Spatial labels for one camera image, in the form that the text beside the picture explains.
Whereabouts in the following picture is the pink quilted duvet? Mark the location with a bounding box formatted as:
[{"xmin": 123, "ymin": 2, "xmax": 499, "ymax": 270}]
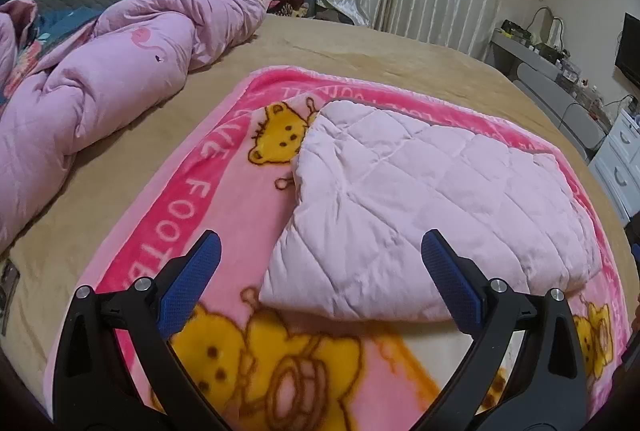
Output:
[{"xmin": 0, "ymin": 0, "xmax": 268, "ymax": 257}]

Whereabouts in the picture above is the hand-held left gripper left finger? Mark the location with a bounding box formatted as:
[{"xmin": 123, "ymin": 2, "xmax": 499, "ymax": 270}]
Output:
[{"xmin": 52, "ymin": 230, "xmax": 236, "ymax": 431}]

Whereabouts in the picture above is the dark rectangular device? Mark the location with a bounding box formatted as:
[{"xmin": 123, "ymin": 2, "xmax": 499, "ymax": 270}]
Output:
[{"xmin": 0, "ymin": 258, "xmax": 21, "ymax": 337}]

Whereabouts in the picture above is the black television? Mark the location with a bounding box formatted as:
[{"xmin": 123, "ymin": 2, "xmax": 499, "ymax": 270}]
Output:
[{"xmin": 614, "ymin": 12, "xmax": 640, "ymax": 87}]

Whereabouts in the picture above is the teal floral cloth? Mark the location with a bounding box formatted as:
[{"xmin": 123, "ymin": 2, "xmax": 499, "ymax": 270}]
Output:
[{"xmin": 30, "ymin": 6, "xmax": 108, "ymax": 57}]

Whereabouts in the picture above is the pink bear printed blanket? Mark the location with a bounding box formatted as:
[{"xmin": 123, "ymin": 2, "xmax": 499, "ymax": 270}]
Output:
[{"xmin": 42, "ymin": 66, "xmax": 631, "ymax": 431}]

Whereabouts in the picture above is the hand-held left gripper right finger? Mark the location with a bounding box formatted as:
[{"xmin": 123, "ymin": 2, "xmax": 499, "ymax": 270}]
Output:
[{"xmin": 410, "ymin": 229, "xmax": 587, "ymax": 431}]

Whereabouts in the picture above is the beige bed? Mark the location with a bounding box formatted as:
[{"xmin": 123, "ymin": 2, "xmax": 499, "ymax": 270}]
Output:
[{"xmin": 0, "ymin": 14, "xmax": 633, "ymax": 412}]

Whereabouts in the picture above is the light pink quilted garment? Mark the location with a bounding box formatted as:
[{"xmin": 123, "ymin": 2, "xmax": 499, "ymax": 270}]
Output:
[{"xmin": 259, "ymin": 100, "xmax": 603, "ymax": 322}]

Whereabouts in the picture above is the white drawer cabinet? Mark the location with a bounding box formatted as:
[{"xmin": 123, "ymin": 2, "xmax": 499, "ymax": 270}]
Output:
[{"xmin": 587, "ymin": 108, "xmax": 640, "ymax": 227}]

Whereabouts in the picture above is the grey desk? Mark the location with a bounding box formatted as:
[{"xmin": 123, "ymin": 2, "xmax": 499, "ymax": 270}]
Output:
[{"xmin": 490, "ymin": 18, "xmax": 596, "ymax": 104}]

